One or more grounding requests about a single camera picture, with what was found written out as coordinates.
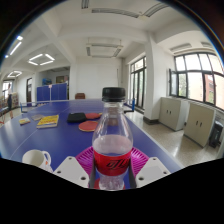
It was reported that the white mug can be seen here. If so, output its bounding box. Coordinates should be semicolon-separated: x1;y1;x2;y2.
21;149;54;174

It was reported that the folded blue tennis table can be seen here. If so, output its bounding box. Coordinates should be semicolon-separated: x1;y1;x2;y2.
36;82;69;102

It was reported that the dark brown door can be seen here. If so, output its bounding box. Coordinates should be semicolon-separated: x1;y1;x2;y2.
25;77;34;104

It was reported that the group of ceiling lights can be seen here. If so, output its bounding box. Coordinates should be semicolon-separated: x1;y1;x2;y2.
4;34;56;79

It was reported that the black pouch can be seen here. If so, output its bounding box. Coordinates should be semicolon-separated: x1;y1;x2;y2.
66;112;88;124

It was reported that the table tennis net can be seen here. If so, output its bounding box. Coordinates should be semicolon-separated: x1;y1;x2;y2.
19;98;136;114

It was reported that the tall dark-framed window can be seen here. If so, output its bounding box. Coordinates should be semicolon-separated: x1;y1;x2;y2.
129;56;148;109

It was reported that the beige two-door cabinet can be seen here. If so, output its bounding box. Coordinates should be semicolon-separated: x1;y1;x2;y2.
158;96;188;132
183;102;217;148

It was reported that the small yellow booklet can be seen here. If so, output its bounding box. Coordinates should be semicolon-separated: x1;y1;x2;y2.
18;117;32;126

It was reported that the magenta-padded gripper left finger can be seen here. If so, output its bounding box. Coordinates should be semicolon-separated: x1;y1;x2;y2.
53;146;98;189

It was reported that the yellow book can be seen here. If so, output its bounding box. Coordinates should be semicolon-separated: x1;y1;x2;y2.
36;114;60;130

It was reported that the wide dark-framed window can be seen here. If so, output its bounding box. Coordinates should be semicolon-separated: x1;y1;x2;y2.
168;52;224;111

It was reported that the black bin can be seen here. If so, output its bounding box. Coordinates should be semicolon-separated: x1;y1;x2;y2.
208;120;224;149

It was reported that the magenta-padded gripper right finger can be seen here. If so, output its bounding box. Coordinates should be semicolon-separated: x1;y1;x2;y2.
128;147;172;189

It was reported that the clear red-labelled water bottle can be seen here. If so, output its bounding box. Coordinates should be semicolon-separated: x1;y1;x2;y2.
91;86;134;192

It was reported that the ceiling air conditioner unit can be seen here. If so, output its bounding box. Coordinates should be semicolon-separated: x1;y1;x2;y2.
85;43;124;59

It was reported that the red table tennis paddle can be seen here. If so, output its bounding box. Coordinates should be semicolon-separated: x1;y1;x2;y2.
78;120;100;133
85;112;103;120

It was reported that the grey notebook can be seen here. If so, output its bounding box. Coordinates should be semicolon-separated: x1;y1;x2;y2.
30;114;44;122

